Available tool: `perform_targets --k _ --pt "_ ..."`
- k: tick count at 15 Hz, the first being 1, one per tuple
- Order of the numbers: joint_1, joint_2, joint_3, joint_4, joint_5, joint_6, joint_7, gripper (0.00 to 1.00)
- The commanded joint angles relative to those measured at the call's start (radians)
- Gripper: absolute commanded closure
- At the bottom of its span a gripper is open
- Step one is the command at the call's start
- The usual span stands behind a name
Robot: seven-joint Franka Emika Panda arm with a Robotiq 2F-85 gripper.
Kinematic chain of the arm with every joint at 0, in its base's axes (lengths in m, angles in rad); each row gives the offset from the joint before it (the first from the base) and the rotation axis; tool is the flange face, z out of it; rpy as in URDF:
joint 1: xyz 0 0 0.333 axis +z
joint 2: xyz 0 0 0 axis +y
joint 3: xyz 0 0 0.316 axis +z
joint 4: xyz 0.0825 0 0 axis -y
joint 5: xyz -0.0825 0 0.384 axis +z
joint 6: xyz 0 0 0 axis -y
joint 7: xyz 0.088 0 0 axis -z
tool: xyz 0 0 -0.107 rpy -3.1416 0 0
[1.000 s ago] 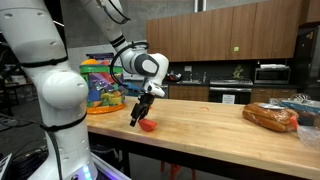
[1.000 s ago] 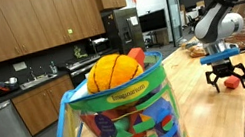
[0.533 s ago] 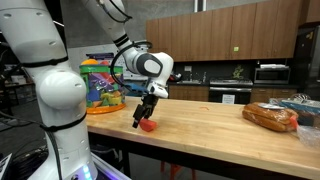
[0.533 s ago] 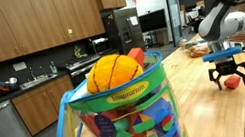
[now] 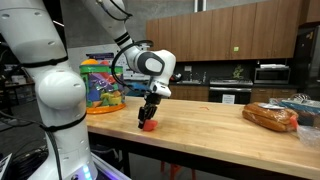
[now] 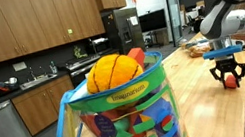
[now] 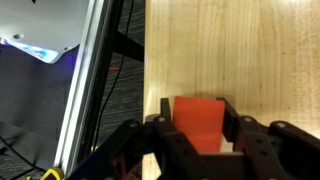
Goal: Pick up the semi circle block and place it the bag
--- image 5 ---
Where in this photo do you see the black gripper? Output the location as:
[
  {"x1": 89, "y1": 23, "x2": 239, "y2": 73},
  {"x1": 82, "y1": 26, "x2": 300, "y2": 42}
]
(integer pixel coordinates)
[{"x1": 138, "y1": 92, "x2": 163, "y2": 130}]

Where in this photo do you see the red semicircle foam block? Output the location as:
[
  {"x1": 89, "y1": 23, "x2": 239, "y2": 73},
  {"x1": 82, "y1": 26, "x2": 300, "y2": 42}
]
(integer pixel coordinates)
[{"x1": 142, "y1": 119, "x2": 159, "y2": 132}]

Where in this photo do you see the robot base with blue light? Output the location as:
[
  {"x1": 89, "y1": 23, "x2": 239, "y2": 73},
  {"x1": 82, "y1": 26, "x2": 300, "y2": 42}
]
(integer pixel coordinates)
[{"x1": 71, "y1": 153, "x2": 132, "y2": 180}]

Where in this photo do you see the crumpled clear plastic bag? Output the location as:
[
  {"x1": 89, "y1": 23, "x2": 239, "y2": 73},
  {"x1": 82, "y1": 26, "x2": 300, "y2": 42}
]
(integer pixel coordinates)
[{"x1": 296, "y1": 125, "x2": 320, "y2": 148}]

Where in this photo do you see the blue chair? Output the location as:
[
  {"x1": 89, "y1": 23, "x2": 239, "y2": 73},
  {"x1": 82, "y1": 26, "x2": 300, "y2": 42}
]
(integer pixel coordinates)
[{"x1": 128, "y1": 83, "x2": 150, "y2": 98}]

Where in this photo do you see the wooden base cabinet wide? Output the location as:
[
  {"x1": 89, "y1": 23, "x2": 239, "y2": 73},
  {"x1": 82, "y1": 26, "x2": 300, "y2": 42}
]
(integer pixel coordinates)
[{"x1": 168, "y1": 84, "x2": 210, "y2": 103}]

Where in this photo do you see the red and silver cookware pile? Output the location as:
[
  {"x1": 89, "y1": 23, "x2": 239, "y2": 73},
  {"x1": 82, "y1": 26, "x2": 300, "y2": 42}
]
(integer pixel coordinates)
[{"x1": 170, "y1": 72, "x2": 183, "y2": 83}]

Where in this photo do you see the colourful snack jar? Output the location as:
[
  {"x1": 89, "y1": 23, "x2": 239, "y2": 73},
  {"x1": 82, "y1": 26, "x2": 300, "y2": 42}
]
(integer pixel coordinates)
[{"x1": 79, "y1": 63, "x2": 127, "y2": 115}]

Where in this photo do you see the steel kitchen sink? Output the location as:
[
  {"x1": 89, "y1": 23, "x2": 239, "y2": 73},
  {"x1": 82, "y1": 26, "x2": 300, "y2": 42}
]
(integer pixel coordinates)
[{"x1": 176, "y1": 79, "x2": 203, "y2": 86}]

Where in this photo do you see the orange plush basketball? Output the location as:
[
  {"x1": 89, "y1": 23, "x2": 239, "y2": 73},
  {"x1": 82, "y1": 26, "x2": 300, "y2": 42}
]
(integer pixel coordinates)
[{"x1": 80, "y1": 58, "x2": 100, "y2": 66}]

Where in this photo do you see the stainless steel stove oven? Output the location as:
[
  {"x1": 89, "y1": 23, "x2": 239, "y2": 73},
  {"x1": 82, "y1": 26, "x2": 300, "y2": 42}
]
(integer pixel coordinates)
[{"x1": 208, "y1": 78, "x2": 254, "y2": 105}]

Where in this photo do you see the green potted plant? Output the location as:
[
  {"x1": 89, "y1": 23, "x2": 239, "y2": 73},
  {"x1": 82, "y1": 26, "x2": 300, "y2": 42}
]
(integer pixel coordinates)
[{"x1": 232, "y1": 64, "x2": 245, "y2": 80}]

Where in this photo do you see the bagged bread loaf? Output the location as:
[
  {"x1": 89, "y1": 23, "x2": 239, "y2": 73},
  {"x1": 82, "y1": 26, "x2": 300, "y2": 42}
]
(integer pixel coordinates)
[{"x1": 241, "y1": 102, "x2": 299, "y2": 133}]

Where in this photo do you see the wooden base cabinet narrow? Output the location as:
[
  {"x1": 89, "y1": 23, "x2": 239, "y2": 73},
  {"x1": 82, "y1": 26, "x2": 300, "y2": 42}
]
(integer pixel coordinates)
[{"x1": 249, "y1": 87, "x2": 298, "y2": 104}]

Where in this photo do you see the stainless microwave oven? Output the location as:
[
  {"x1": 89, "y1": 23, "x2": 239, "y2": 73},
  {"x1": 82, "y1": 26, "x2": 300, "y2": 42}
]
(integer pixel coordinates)
[{"x1": 253, "y1": 66, "x2": 292, "y2": 85}]

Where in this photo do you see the zebra striped item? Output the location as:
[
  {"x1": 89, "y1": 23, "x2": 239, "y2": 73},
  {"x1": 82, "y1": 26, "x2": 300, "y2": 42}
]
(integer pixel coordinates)
[{"x1": 289, "y1": 93, "x2": 312, "y2": 103}]

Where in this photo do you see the flat blue box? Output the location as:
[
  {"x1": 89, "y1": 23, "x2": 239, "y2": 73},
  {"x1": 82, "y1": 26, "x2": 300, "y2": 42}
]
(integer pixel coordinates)
[{"x1": 279, "y1": 99, "x2": 320, "y2": 117}]

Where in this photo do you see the stainless steel refrigerator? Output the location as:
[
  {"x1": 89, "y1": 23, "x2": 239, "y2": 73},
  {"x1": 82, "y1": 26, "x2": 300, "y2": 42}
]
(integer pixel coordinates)
[{"x1": 293, "y1": 22, "x2": 320, "y2": 101}]

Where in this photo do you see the small wooden cabinet over fridge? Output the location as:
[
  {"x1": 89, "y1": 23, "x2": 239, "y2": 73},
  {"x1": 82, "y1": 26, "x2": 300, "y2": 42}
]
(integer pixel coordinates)
[{"x1": 301, "y1": 0, "x2": 320, "y2": 24}]

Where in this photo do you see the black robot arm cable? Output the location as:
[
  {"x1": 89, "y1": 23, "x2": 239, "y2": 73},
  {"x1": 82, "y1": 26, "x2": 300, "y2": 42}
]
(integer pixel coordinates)
[{"x1": 96, "y1": 0, "x2": 154, "y2": 92}]

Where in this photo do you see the long wooden wall cabinet row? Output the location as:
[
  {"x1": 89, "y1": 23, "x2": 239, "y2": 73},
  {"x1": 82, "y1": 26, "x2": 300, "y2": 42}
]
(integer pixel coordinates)
[{"x1": 145, "y1": 0, "x2": 303, "y2": 64}]

